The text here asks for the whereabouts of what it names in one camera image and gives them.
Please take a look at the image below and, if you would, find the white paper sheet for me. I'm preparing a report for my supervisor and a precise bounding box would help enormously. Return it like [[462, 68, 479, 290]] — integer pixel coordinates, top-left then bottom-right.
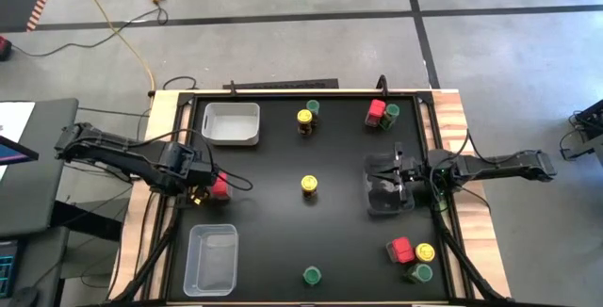
[[0, 101, 37, 144]]

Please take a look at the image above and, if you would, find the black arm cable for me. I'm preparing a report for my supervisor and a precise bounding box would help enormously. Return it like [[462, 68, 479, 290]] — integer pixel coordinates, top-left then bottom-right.
[[464, 127, 538, 165], [186, 127, 254, 193]]

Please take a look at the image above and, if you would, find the clear plastic bin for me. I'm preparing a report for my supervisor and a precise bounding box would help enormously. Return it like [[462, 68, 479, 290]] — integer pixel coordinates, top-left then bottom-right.
[[182, 223, 239, 298]]

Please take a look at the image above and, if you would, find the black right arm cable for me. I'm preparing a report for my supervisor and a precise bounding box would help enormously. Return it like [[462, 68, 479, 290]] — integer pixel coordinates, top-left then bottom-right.
[[464, 127, 538, 165]]

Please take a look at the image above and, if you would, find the dark tilted screen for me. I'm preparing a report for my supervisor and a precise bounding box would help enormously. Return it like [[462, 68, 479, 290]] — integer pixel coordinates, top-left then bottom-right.
[[0, 134, 40, 166]]

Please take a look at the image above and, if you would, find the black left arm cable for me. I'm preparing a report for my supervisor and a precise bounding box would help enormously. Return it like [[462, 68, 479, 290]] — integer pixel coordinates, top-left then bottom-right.
[[186, 127, 254, 193]]

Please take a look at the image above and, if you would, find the smoky translucent plastic bin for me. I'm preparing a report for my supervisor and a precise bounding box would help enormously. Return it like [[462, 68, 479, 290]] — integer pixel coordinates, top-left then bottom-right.
[[363, 153, 416, 218]]

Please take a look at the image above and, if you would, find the yellow-lid dark spice jar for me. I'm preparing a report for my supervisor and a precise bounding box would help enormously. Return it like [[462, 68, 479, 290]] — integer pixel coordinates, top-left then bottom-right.
[[300, 174, 319, 202], [414, 242, 437, 265], [296, 108, 315, 137]]

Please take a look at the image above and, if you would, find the backlit keyboard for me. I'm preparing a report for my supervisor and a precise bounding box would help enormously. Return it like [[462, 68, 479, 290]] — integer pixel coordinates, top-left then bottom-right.
[[0, 236, 24, 299]]

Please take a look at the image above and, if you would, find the black table frame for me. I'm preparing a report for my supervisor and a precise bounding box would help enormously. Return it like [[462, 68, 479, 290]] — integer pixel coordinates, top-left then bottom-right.
[[106, 73, 513, 307]]

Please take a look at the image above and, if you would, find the black equipment with cables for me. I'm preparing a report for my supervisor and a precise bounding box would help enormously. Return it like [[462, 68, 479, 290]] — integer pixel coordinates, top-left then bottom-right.
[[559, 98, 603, 163]]

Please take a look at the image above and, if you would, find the black floor cable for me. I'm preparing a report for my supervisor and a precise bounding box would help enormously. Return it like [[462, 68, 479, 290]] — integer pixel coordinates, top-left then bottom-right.
[[9, 0, 170, 58]]

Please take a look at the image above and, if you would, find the white plastic bin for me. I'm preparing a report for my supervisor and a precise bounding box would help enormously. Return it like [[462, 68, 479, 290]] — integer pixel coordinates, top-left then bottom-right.
[[201, 102, 261, 147]]

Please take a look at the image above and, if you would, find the long yellow power cord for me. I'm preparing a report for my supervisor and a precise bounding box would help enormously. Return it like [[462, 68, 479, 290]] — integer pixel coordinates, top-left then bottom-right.
[[70, 0, 157, 94]]

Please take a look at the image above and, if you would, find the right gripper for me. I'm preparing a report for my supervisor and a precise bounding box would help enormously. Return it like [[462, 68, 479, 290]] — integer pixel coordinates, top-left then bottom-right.
[[367, 141, 429, 205]]

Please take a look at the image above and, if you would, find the black floor strip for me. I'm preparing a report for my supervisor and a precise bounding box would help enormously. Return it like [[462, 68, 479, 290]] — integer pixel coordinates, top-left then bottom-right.
[[222, 77, 340, 91]]

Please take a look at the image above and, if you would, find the grey side desk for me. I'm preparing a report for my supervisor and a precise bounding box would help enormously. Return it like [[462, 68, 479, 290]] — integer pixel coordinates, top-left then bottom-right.
[[0, 97, 80, 240]]

